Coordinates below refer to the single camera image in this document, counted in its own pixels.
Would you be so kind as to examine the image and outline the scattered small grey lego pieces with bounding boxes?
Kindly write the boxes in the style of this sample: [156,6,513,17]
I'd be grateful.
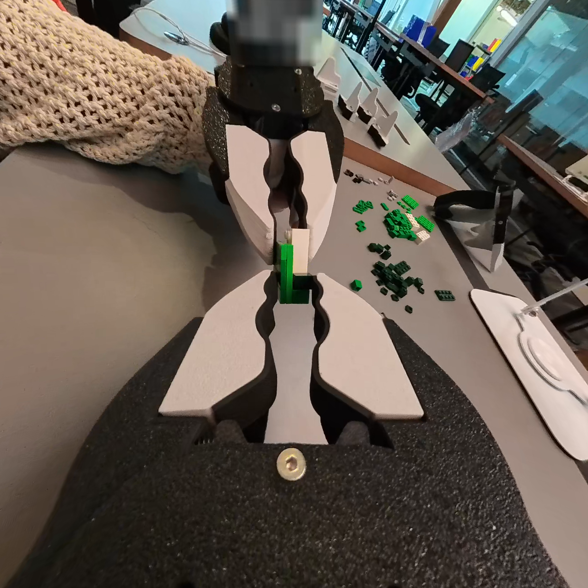
[344,168,399,201]

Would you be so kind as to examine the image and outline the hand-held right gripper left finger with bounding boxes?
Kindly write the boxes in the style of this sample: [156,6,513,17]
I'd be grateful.
[157,269,280,430]

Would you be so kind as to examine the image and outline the grey cable with silver plug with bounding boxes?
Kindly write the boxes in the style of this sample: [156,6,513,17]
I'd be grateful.
[137,6,227,58]

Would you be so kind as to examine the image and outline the pile of bright green lego bricks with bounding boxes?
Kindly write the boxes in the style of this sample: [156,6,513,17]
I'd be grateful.
[353,194,436,245]

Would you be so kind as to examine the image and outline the pile of dark green lego bricks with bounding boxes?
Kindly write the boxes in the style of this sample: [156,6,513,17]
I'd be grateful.
[367,243,425,314]

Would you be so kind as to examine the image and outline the white acrylic book stand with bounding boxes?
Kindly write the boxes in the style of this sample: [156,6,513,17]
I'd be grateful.
[470,279,588,461]

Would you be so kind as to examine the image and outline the black office chair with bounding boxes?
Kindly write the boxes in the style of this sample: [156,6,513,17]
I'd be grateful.
[413,92,453,135]

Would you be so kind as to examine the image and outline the white fin-shaped part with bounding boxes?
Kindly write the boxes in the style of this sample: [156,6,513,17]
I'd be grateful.
[337,83,364,123]
[367,110,400,149]
[358,87,381,126]
[319,57,344,98]

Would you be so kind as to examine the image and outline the wooden office desk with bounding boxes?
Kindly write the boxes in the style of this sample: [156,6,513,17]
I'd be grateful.
[496,133,588,219]
[399,31,498,107]

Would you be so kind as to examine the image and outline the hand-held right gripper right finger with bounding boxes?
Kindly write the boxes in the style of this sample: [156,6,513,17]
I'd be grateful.
[311,273,425,432]

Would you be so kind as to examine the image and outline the stack of colourful storage bins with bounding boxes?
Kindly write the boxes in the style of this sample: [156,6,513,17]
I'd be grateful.
[459,39,502,80]

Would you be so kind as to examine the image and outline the green and white lego assembly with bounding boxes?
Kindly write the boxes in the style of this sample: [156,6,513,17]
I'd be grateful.
[275,228,319,305]

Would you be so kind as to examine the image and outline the black and white plastic bag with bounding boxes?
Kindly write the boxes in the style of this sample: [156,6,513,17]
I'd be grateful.
[433,187,525,273]

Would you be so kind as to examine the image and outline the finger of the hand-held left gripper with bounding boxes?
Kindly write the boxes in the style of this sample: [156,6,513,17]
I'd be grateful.
[224,123,288,268]
[285,131,341,265]

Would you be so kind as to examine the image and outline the person's left forearm knit sleeve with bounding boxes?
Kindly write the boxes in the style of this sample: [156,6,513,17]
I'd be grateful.
[0,0,222,175]

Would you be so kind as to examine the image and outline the black computer monitor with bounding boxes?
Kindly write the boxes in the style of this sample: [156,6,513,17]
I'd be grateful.
[445,39,475,73]

